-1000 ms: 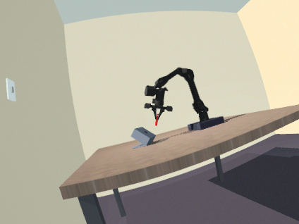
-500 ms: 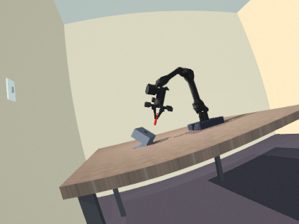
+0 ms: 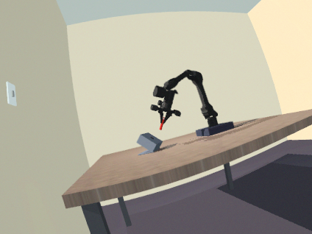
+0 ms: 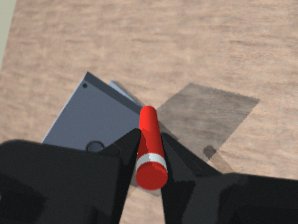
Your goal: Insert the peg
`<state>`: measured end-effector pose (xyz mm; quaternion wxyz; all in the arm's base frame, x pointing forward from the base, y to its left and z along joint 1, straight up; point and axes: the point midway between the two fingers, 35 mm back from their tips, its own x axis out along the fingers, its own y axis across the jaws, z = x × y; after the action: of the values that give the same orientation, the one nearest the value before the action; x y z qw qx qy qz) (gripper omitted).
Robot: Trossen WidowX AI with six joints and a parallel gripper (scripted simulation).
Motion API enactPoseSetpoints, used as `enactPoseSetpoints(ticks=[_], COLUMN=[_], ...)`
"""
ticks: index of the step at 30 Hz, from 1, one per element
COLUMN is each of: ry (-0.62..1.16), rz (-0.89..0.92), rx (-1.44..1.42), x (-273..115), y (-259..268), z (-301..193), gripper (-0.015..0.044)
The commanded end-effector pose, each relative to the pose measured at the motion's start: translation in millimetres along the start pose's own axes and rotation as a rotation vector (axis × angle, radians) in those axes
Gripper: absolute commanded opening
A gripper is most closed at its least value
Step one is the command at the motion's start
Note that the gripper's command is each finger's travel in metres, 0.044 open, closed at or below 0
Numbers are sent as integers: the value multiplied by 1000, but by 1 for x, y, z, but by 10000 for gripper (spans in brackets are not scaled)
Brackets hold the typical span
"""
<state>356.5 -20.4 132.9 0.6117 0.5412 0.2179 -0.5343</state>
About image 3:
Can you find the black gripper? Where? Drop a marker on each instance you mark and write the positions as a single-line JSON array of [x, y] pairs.
[[166, 107]]

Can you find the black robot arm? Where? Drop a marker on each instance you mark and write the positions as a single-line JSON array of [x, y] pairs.
[[196, 78]]

